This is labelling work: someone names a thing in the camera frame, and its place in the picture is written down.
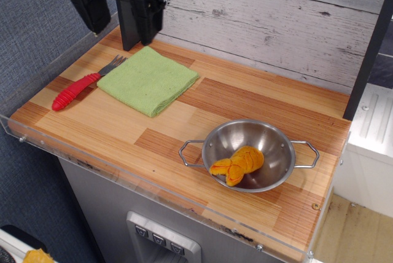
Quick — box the orange plush pepper toy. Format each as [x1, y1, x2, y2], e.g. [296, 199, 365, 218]
[209, 146, 265, 187]

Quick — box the green folded cloth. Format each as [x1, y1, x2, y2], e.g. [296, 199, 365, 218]
[97, 47, 199, 117]

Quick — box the grey toy fridge cabinet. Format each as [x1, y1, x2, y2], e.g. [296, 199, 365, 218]
[60, 160, 278, 262]

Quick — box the silver dispenser button panel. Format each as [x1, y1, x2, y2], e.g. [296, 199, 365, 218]
[126, 211, 202, 262]

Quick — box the yellow object bottom left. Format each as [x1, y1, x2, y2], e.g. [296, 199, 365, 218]
[23, 249, 55, 263]

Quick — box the white toy sink unit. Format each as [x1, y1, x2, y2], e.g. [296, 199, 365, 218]
[332, 84, 392, 217]

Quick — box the black vertical post left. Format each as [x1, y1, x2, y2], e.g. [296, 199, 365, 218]
[116, 0, 141, 51]

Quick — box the black vertical post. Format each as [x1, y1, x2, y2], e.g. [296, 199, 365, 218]
[343, 0, 392, 120]
[116, 0, 141, 51]

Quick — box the red handled metal fork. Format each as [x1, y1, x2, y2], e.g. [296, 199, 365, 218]
[52, 55, 126, 111]

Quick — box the clear acrylic guard rail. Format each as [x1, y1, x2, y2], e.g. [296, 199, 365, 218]
[1, 29, 350, 262]

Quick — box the metal bowl with handles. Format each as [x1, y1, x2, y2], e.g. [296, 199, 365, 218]
[179, 118, 320, 193]

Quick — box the black vertical post right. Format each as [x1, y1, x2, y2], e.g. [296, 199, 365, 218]
[343, 0, 392, 120]

